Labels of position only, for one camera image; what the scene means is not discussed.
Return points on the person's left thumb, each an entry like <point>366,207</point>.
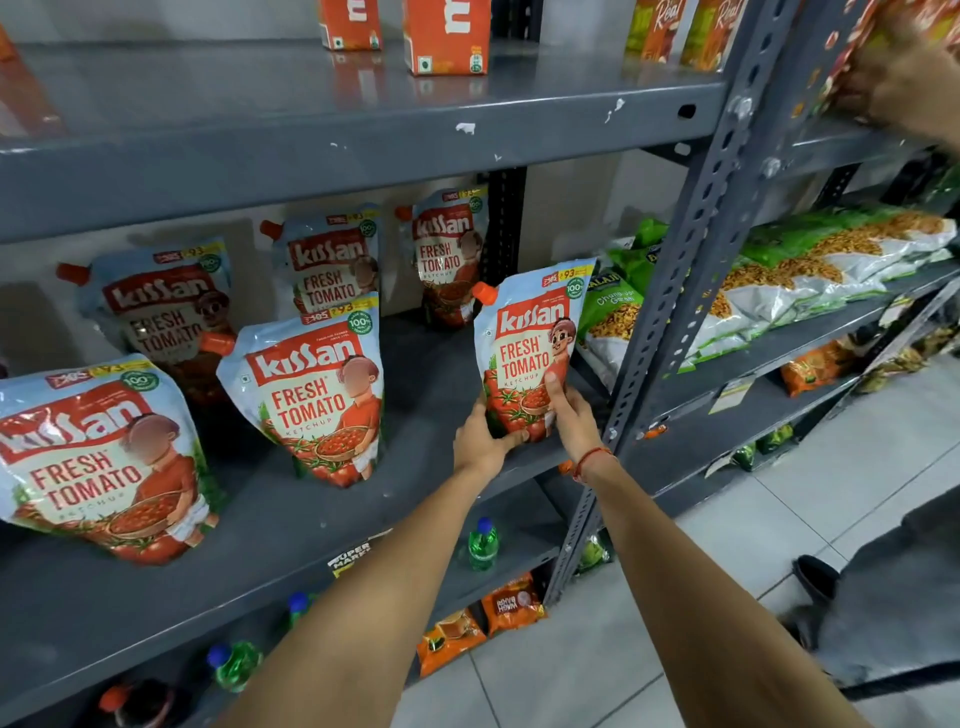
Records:
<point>511,442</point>

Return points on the person's right hand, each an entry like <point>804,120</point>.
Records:
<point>579,429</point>

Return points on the person's right thumb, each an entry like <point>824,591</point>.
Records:
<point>555,396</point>

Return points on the tomato ketchup pouch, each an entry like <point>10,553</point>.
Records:
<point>330,262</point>
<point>161,315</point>
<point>525,337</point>
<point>446,247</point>
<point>307,390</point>
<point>82,457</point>

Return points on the black yellow shelf sticker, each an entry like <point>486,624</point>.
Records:
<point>349,559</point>

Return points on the yellow brown snack packets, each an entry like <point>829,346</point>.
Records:
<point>907,352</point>

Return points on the dark soda bottle orange cap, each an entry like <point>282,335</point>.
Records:
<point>142,705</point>

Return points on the white shelf price tag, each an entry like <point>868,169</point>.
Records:
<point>731,396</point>

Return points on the bright green snack packet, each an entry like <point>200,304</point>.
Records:
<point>637,255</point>

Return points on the small green packets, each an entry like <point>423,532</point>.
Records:
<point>761,448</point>

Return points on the orange noodle packet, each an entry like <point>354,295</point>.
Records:
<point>450,641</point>
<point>514,604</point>

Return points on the orange drink carton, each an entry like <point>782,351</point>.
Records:
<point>351,22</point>
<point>446,34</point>

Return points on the row of green white snack packets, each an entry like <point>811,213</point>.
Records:
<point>825,262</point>

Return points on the person's left hand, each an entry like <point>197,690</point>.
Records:
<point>476,448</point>

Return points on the green brown juice carton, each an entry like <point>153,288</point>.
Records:
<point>655,30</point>
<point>712,34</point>

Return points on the green soda bottle blue cap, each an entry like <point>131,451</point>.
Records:
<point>483,546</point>
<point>236,666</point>
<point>298,607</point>

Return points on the orange snack packet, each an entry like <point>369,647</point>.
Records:
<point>817,369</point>

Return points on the red patterned snack packet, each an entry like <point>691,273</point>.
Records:
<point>847,45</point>

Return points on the person's left forearm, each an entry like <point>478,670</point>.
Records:
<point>375,607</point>

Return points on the grey metal shelf rack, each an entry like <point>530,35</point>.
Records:
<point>757,337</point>
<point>300,127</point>

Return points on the person's right forearm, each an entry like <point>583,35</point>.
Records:
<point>697,600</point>

